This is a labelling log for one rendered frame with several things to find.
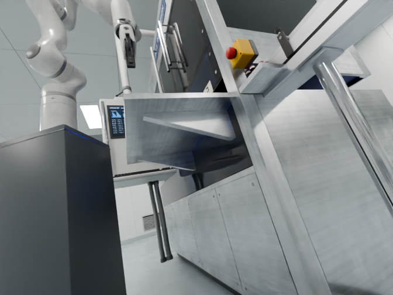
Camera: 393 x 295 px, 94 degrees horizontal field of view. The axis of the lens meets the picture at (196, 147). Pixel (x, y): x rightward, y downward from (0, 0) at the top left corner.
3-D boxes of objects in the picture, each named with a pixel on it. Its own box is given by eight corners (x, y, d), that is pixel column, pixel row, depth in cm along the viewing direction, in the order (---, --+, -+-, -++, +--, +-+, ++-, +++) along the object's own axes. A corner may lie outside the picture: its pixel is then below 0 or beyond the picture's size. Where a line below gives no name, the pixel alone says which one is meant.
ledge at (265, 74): (269, 93, 73) (267, 88, 73) (295, 68, 61) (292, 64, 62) (240, 93, 67) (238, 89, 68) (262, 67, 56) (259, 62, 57)
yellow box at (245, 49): (248, 69, 72) (242, 55, 74) (259, 54, 65) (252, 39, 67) (231, 68, 69) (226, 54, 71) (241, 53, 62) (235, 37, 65)
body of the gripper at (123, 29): (134, 21, 74) (138, 42, 71) (134, 43, 83) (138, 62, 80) (114, 19, 71) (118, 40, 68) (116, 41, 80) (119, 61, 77)
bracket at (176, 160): (195, 170, 120) (190, 151, 123) (196, 169, 117) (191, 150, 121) (141, 180, 107) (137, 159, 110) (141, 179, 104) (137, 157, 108)
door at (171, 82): (172, 127, 163) (159, 73, 180) (185, 95, 122) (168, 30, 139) (171, 127, 163) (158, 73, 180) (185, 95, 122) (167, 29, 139)
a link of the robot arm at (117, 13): (123, 41, 83) (109, 23, 75) (119, 20, 87) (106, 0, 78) (139, 34, 82) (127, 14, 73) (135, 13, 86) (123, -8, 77)
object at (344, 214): (240, 232, 263) (223, 172, 288) (487, 256, 81) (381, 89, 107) (172, 257, 224) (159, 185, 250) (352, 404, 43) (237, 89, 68)
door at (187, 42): (186, 95, 122) (168, 29, 139) (211, 37, 84) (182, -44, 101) (185, 95, 122) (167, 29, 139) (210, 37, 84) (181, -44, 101)
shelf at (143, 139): (197, 154, 134) (196, 151, 134) (254, 96, 72) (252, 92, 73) (127, 164, 116) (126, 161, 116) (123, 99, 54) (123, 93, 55)
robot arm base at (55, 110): (10, 144, 62) (13, 97, 67) (58, 156, 80) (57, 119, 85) (62, 129, 61) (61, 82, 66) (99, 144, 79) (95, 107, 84)
